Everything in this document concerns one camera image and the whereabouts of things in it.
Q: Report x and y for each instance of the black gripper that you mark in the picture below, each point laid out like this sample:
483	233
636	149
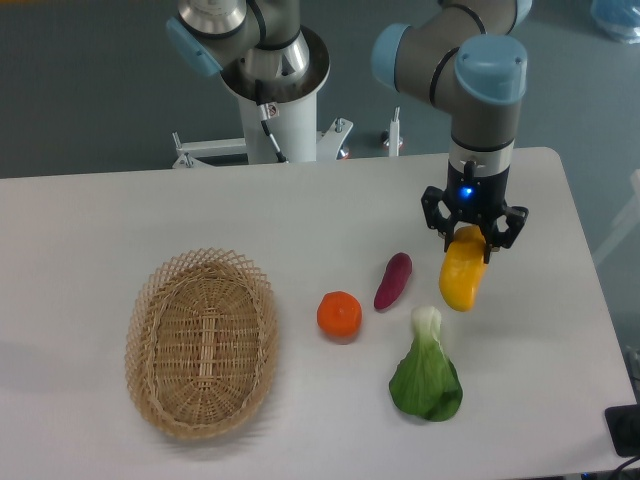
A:
469	200

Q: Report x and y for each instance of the blue plastic bag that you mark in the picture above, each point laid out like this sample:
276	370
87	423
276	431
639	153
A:
619	19

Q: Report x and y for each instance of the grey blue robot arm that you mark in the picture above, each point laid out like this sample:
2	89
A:
464	62

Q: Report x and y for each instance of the green bok choy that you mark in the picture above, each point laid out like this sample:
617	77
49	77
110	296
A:
425	383

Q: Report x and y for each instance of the woven wicker basket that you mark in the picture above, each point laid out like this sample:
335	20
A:
202	344

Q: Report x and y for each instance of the yellow mango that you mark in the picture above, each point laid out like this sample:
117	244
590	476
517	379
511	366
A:
463	269

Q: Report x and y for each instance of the purple sweet potato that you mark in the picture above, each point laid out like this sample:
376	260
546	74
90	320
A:
396	276

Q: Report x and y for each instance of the black device at table edge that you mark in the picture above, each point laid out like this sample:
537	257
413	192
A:
623	425

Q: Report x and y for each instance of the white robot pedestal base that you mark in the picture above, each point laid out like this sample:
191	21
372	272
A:
276	92

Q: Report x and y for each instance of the orange tangerine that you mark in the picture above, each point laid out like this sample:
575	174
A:
339	317

